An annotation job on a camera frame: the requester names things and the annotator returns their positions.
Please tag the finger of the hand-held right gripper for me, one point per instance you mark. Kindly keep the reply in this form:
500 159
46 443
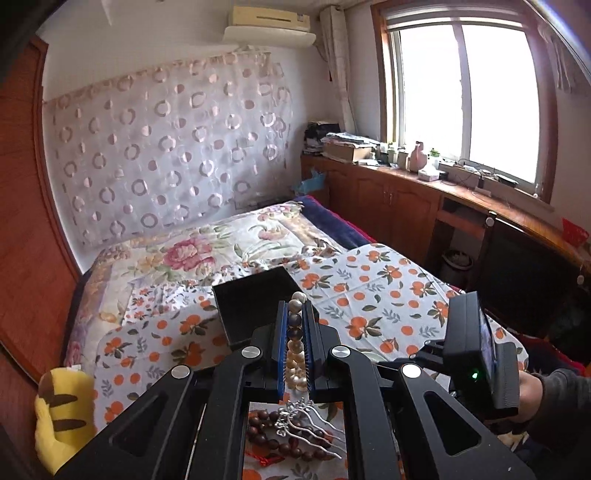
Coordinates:
429 353

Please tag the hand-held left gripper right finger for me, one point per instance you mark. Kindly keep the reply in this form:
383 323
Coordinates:
310 350

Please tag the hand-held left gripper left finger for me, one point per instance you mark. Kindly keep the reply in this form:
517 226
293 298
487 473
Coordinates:
279 350

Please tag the black jewelry box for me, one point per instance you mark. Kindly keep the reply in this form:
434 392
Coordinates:
249 309

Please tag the silver hair comb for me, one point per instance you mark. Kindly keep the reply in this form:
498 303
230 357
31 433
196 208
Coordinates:
295 415

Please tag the person's right forearm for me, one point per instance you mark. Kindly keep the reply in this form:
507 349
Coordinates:
561 406

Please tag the person's right hand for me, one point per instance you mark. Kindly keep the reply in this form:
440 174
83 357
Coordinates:
526 392

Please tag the orange print bed sheet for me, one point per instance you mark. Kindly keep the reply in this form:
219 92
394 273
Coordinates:
378 295

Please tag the trash bin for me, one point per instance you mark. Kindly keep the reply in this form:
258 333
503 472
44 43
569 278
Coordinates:
457 267

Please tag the dark furniture panel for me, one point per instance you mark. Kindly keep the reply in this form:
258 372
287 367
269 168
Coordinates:
521 277

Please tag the dark blue blanket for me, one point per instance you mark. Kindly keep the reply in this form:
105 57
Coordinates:
332 226

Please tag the floral pillow cover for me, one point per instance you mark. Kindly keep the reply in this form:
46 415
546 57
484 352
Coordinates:
184 254

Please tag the red basket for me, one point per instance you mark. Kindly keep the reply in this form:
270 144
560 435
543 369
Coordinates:
575 233

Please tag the wooden cabinet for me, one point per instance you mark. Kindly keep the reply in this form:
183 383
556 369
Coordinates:
392 198

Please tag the blue plastic bag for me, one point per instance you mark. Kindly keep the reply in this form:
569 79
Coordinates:
311 181

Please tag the tissue box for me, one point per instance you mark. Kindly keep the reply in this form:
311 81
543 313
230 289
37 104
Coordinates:
431 175

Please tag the green cap bottle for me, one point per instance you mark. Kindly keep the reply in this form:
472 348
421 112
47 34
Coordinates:
434 158

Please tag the pink figurine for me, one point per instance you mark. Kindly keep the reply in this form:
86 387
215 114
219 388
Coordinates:
418 157

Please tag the dark pile of clutter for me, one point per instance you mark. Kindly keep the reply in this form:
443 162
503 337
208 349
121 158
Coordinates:
318 136

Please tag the yellow striped plush toy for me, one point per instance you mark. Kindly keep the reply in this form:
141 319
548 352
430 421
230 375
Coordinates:
64 415

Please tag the sheer circle pattern curtain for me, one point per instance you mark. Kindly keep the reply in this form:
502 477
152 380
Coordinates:
161 152

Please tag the window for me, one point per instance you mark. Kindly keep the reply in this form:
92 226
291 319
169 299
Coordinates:
498 92

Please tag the white window curtain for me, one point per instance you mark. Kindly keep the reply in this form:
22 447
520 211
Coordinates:
337 69

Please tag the white air deflector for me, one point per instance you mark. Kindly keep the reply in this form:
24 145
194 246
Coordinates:
270 37

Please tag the wall air conditioner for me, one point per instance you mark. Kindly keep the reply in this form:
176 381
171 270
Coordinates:
268 18

